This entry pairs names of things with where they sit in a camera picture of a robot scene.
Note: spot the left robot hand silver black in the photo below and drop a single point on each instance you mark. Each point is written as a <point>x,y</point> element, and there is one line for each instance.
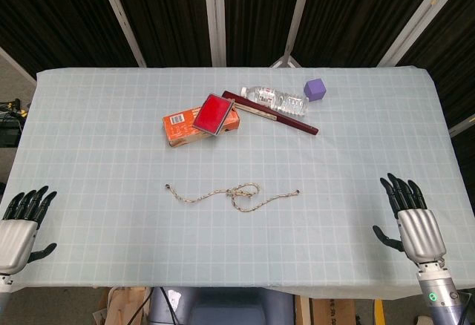
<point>15,234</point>

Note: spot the clear plastic water bottle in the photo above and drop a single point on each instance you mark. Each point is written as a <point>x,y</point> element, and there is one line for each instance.
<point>274,98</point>

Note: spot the black equipment with yellow clamps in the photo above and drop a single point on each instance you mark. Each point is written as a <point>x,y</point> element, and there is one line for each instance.
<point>9,124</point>

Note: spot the white frame post with foot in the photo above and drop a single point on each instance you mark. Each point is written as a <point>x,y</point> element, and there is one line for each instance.
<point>295,24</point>

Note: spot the orange cardboard snack box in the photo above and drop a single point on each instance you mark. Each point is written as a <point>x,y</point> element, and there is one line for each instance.
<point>178,126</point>

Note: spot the light blue grid tablecloth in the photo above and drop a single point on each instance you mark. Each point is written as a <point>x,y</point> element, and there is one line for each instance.
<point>111,154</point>

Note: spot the purple foam cube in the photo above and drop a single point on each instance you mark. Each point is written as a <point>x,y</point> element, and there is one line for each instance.
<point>314,89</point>

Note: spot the light wooden board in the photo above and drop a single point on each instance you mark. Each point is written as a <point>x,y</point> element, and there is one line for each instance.
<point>122,304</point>

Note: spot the dark red folded fan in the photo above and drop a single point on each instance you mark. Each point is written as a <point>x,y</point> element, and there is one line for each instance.
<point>297,122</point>

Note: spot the red flat ink pad case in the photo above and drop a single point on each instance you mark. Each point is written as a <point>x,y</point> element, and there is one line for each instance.
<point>213,114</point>

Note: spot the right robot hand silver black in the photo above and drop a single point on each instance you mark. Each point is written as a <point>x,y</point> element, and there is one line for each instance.
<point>421,234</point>

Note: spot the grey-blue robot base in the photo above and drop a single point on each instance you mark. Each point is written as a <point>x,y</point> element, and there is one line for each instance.
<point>222,308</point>

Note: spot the brown cardboard box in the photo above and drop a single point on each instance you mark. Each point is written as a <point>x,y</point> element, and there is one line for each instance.
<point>332,312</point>

